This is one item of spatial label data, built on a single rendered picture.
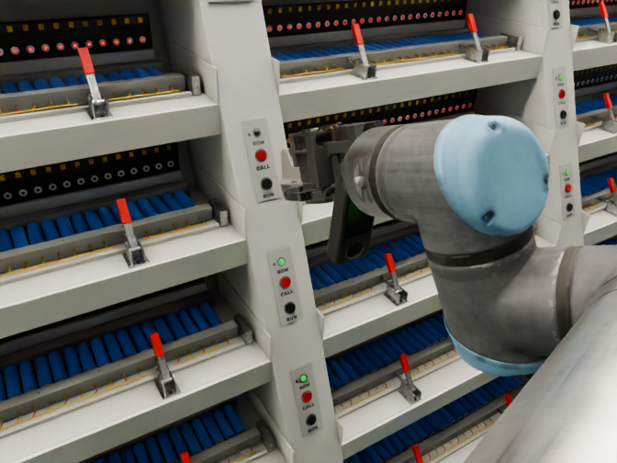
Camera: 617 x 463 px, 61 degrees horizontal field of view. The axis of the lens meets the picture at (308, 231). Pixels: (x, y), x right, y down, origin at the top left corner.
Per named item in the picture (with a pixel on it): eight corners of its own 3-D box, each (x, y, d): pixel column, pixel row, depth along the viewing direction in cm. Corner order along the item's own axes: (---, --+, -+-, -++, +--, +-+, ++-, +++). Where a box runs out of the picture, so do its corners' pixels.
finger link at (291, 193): (303, 177, 68) (339, 178, 61) (305, 191, 68) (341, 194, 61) (270, 185, 66) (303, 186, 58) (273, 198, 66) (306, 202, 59)
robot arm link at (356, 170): (448, 208, 53) (369, 231, 48) (415, 205, 57) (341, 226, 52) (438, 118, 51) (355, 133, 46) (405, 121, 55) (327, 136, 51)
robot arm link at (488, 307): (573, 397, 41) (541, 255, 37) (439, 376, 49) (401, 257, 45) (600, 329, 47) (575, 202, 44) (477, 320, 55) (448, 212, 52)
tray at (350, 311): (551, 262, 118) (568, 208, 110) (320, 360, 90) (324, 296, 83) (482, 221, 132) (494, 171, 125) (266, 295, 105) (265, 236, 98)
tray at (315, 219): (544, 174, 113) (562, 110, 106) (300, 247, 86) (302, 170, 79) (474, 141, 128) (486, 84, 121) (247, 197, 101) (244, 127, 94)
